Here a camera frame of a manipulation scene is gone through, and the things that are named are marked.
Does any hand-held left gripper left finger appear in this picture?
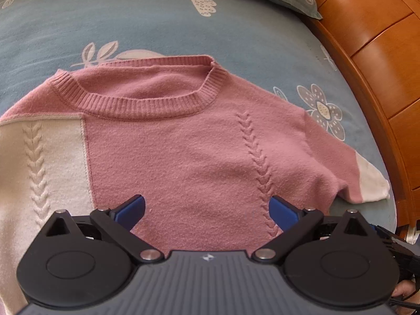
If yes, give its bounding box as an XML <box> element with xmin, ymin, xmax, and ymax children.
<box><xmin>46</xmin><ymin>195</ymin><xmax>164</xmax><ymax>264</ymax></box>

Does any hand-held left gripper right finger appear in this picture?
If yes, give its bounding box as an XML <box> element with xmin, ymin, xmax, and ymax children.
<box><xmin>252</xmin><ymin>196</ymin><xmax>373</xmax><ymax>263</ymax></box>

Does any pink and white knit sweater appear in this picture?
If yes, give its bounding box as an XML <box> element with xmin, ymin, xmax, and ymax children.
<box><xmin>0</xmin><ymin>55</ymin><xmax>391</xmax><ymax>315</ymax></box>

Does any person's right hand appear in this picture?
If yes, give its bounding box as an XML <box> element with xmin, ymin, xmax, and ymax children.
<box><xmin>393</xmin><ymin>280</ymin><xmax>417</xmax><ymax>299</ymax></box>

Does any wooden headboard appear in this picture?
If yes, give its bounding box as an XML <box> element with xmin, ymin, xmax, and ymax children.
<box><xmin>300</xmin><ymin>0</ymin><xmax>420</xmax><ymax>233</ymax></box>

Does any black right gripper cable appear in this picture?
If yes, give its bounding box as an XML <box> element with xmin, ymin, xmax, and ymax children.
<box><xmin>389</xmin><ymin>295</ymin><xmax>420</xmax><ymax>315</ymax></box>

